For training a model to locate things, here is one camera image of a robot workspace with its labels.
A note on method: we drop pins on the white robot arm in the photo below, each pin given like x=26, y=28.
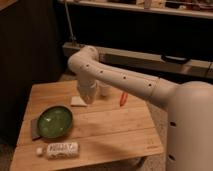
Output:
x=189, y=106

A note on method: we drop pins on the lying plastic water bottle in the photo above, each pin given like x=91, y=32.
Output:
x=58, y=150

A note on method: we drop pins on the white square sponge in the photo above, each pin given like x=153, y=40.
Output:
x=77, y=102

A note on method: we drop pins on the orange carrot toy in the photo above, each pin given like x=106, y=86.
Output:
x=123, y=98

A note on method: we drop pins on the long wooden bench shelf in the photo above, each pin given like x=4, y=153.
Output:
x=155, y=65

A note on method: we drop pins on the upper wooden shelf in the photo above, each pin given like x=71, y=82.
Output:
x=127, y=7

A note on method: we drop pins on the black device on shelf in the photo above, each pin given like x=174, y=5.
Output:
x=172, y=59

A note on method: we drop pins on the green round plate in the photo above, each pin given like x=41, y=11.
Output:
x=54, y=122

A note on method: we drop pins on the wooden table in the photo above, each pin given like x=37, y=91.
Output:
x=104, y=130

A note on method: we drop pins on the metal stand pole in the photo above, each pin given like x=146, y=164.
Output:
x=72, y=36

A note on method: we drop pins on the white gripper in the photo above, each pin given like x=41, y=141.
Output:
x=87, y=91

